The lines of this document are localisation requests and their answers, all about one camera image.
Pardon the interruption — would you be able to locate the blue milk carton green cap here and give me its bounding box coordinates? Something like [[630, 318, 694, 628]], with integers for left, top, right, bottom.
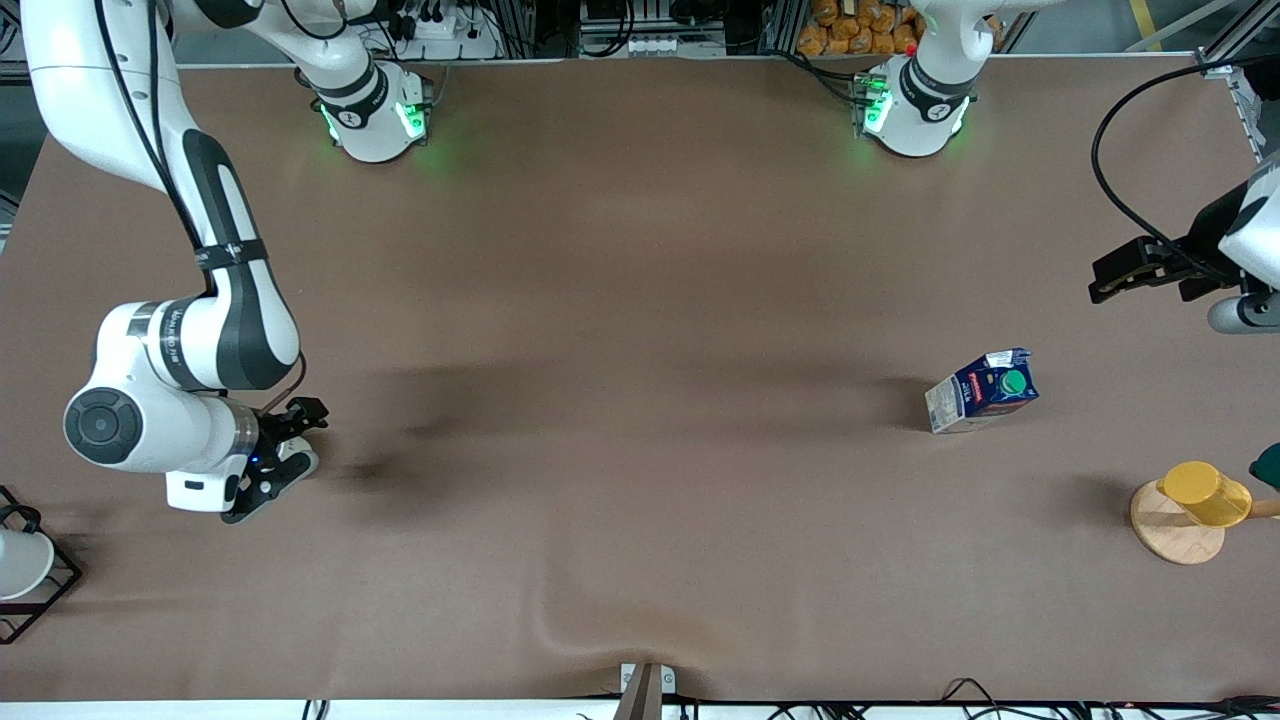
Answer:
[[925, 348, 1040, 435]]

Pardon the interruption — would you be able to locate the yellow plastic cup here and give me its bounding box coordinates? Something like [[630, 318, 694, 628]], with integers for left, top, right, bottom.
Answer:
[[1157, 461, 1253, 528]]

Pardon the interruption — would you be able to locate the round wooden cup stand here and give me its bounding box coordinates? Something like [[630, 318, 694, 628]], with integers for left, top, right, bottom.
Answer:
[[1130, 480, 1280, 566]]

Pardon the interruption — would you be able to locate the white cup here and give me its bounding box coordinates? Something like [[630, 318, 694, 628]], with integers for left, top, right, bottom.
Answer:
[[0, 528, 56, 601]]

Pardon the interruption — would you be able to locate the bag of orange snacks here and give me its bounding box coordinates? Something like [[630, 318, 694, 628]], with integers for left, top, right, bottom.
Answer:
[[797, 0, 926, 57]]

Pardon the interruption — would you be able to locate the brown table cover sheet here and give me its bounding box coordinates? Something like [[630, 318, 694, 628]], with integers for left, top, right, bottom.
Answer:
[[0, 55, 1280, 703]]

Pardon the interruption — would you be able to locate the black electronics box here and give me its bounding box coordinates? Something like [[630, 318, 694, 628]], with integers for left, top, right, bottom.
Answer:
[[580, 0, 651, 31]]

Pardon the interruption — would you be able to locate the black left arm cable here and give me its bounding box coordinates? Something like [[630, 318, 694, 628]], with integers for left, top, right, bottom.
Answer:
[[1090, 55, 1280, 256]]

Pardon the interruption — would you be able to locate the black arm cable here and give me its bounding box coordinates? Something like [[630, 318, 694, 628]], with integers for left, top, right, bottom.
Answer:
[[1090, 55, 1280, 256], [95, 0, 306, 413]]

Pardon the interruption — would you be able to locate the aluminium frame profile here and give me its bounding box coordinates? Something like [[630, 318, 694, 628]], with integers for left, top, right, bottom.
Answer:
[[500, 0, 561, 56], [1195, 0, 1280, 161], [760, 0, 806, 56]]

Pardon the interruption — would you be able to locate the black wire rack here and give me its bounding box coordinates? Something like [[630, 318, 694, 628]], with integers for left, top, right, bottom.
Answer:
[[0, 486, 83, 645]]

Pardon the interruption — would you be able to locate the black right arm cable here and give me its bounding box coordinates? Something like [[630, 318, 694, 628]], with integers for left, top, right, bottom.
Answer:
[[95, 0, 306, 413]]

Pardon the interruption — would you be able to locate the long black cable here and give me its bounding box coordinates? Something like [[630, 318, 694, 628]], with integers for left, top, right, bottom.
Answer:
[[690, 697, 1280, 720]]

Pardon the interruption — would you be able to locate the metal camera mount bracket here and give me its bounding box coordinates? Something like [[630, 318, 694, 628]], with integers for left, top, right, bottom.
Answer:
[[619, 662, 677, 720]]

